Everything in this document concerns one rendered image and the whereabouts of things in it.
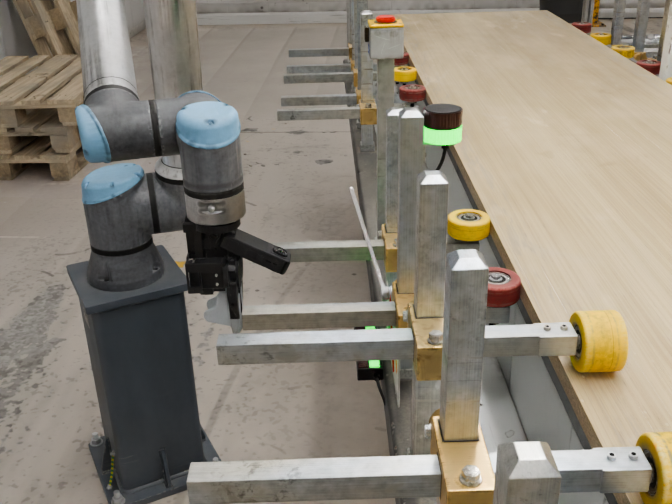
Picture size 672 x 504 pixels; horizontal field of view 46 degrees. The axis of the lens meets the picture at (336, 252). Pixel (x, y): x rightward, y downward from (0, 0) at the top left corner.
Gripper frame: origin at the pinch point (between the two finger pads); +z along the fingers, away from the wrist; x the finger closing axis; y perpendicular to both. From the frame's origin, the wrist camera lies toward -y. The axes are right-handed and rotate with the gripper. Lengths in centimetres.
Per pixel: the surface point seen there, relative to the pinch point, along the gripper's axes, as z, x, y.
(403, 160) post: -27.6, -2.3, -26.8
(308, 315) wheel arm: -2.9, 1.5, -11.4
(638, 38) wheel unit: -7, -195, -136
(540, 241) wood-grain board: -8, -14, -53
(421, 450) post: 7.6, 22.7, -27.6
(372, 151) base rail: 13, -127, -29
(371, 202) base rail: 13, -84, -27
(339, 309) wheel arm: -3.4, 0.7, -16.5
